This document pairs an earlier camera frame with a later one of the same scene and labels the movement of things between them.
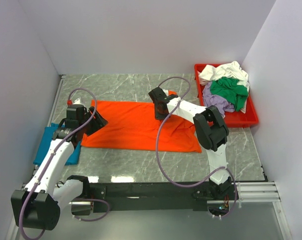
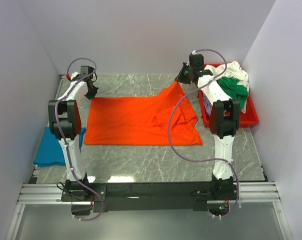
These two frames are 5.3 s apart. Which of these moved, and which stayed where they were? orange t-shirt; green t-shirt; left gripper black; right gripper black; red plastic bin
Moved: right gripper black; orange t-shirt; left gripper black
Stayed: green t-shirt; red plastic bin
